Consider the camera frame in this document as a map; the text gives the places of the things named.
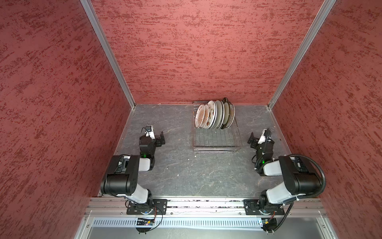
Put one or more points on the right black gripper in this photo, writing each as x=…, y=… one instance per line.
x=255, y=141

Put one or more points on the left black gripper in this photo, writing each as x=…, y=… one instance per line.
x=158, y=140

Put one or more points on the dark checkered rim plate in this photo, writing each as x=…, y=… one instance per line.
x=226, y=108

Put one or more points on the plain cream white plate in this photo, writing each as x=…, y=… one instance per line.
x=219, y=114

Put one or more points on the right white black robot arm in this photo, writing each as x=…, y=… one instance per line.
x=302, y=176

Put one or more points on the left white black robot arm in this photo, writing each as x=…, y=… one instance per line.
x=121, y=177

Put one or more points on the brown leaf pattern plate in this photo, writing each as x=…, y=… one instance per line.
x=231, y=115

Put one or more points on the orange sunburst plate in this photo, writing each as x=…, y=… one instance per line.
x=199, y=115

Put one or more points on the strawberry pattern white plate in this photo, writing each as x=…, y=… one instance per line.
x=211, y=118

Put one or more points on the right small circuit board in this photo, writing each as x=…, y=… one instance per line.
x=269, y=223

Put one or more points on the small circuit board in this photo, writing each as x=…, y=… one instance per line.
x=146, y=222
x=269, y=223

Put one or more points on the left small circuit board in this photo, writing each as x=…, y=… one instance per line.
x=146, y=222

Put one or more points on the left corner aluminium profile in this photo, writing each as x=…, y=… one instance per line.
x=91, y=14

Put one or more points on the corner aluminium profile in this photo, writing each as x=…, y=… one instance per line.
x=91, y=14
x=313, y=30

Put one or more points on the right corner aluminium profile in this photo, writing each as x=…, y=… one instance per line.
x=313, y=30

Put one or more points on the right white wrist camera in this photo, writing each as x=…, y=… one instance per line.
x=265, y=137

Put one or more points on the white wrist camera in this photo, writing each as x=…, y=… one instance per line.
x=150, y=132
x=265, y=137

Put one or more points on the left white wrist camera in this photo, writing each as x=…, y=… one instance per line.
x=150, y=132

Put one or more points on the metal wire dish rack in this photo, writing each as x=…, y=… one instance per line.
x=216, y=140

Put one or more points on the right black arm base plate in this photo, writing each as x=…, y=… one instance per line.
x=262, y=208

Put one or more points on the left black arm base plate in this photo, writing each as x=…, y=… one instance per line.
x=154, y=207

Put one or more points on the aluminium mounting rail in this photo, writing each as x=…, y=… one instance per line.
x=198, y=207

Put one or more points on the white slotted cable duct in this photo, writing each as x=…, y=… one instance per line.
x=250, y=224

